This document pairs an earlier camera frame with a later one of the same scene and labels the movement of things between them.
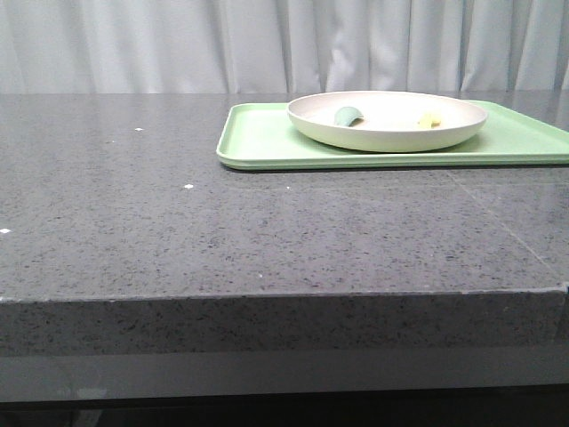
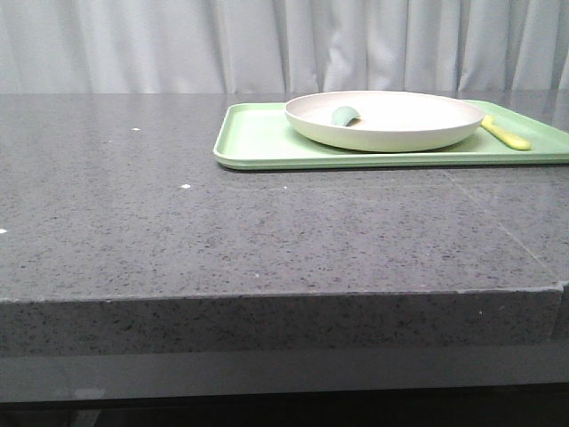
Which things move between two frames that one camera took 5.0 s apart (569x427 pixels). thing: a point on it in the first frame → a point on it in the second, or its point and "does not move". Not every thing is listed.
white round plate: x=391 y=120 does not move
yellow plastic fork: x=430 y=121 → x=508 y=139
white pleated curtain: x=284 y=47 does not move
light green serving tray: x=262 y=136 does not move
